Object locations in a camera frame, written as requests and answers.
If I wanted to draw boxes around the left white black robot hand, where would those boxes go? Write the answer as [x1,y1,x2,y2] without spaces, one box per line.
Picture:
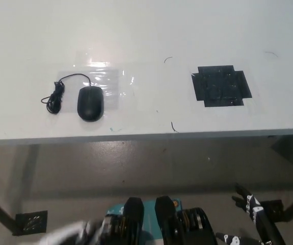
[38,220,106,245]

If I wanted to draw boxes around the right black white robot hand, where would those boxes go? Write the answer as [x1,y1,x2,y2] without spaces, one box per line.
[215,183,287,245]

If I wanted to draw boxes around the black computer mouse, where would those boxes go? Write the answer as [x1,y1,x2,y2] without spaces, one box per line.
[77,86,104,122]

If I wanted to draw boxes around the black tape patch on table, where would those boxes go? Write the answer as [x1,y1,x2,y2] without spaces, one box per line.
[191,65,253,108]

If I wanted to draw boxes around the clear plastic tape sheet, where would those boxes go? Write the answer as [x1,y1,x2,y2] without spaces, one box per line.
[57,51,137,113]

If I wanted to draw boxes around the black mouse cable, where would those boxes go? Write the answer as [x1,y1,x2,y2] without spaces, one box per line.
[40,73,91,115]

